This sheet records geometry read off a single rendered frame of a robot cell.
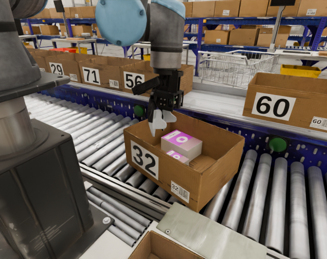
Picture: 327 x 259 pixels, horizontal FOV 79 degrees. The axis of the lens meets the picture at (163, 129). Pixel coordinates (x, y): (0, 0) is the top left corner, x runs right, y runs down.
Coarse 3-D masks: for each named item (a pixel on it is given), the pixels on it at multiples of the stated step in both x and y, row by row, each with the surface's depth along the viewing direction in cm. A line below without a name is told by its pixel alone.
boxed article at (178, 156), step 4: (168, 152) 88; (172, 152) 88; (176, 152) 88; (172, 156) 85; (176, 156) 85; (180, 156) 85; (184, 156) 85; (180, 160) 83; (184, 160) 83; (188, 160) 84; (188, 164) 85
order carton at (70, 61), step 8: (56, 56) 171; (64, 56) 177; (72, 56) 184; (80, 56) 182; (88, 56) 177; (96, 56) 172; (104, 56) 167; (48, 64) 164; (64, 64) 153; (72, 64) 149; (64, 72) 158; (72, 72) 153; (80, 72) 150; (72, 80) 156; (80, 80) 152
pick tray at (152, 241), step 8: (152, 232) 50; (144, 240) 49; (152, 240) 51; (160, 240) 49; (168, 240) 48; (136, 248) 46; (144, 248) 50; (152, 248) 53; (160, 248) 51; (168, 248) 49; (176, 248) 47; (184, 248) 46; (136, 256) 47; (144, 256) 51; (152, 256) 53; (160, 256) 53; (168, 256) 51; (176, 256) 49; (184, 256) 47; (192, 256) 46; (200, 256) 44
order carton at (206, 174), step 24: (144, 120) 89; (192, 120) 92; (144, 144) 74; (216, 144) 87; (240, 144) 74; (168, 168) 68; (192, 168) 60; (216, 168) 65; (168, 192) 74; (192, 192) 64; (216, 192) 73
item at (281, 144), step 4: (272, 140) 91; (276, 140) 90; (280, 140) 89; (284, 140) 90; (272, 144) 92; (276, 144) 91; (280, 144) 90; (284, 144) 89; (272, 148) 93; (276, 148) 92; (280, 148) 91; (284, 148) 90
